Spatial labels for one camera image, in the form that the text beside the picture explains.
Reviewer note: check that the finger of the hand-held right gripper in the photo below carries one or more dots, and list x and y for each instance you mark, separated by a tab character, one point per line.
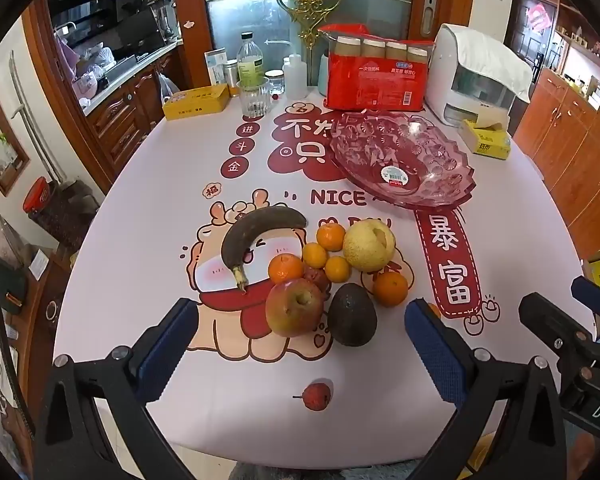
582	288
542	312

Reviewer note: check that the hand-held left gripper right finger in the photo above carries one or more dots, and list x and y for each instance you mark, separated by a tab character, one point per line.
432	345

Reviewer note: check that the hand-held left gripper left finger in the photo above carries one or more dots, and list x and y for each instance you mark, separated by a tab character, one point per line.
167	350

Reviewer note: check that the large orange tangerine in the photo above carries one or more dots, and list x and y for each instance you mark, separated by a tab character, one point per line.
390	288
286	268

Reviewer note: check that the dark green avocado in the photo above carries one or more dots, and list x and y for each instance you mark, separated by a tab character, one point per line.
352	317

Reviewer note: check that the yellow pear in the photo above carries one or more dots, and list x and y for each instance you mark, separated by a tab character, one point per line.
365	250

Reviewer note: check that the red apple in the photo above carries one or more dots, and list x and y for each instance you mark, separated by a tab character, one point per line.
292	310

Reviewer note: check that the dark brown banana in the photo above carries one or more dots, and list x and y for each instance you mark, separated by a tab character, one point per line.
260	225

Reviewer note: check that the pink glass fruit bowl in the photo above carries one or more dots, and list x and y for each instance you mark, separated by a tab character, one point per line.
430	160

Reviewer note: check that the small red lychee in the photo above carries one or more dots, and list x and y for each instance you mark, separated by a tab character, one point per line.
317	396
319	280

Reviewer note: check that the yellow tissue box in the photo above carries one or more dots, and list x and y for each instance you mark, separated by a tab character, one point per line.
490	142

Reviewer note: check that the wooden kitchen counter cabinet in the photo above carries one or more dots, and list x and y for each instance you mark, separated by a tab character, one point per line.
125	110

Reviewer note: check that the white cloth cover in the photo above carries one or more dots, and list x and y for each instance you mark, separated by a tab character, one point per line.
495	57

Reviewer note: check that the flat yellow carton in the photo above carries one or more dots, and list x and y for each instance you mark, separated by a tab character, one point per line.
195	102

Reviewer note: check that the white countertop appliance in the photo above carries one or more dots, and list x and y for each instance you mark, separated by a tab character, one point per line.
442	70

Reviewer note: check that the clear plastic bag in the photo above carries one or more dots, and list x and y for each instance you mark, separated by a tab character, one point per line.
167	87

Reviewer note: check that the clear glass tumbler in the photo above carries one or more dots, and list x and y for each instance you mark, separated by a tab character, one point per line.
255	100

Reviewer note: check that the red pack of paper cups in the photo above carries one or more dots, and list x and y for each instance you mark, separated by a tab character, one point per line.
370	85

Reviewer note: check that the small metal tin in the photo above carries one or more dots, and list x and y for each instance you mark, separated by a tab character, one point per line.
230	77

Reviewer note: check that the small glass jar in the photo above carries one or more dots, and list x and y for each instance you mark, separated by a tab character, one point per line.
275	85

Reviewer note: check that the teal container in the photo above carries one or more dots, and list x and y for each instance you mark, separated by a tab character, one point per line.
323	77

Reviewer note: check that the small white blue box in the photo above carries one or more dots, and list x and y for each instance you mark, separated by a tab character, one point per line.
215	65

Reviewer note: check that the clear bottle with green label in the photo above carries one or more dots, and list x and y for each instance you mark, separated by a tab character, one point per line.
250	65

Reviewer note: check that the white plastic bottle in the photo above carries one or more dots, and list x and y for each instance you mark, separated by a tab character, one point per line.
294	80

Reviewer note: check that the pink plastic bag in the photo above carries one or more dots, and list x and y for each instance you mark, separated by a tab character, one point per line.
72	60

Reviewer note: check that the wooden wall cabinets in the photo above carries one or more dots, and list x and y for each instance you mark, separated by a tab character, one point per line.
570	135

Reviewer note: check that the red wall decoration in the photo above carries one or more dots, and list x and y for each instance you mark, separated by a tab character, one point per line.
537	17

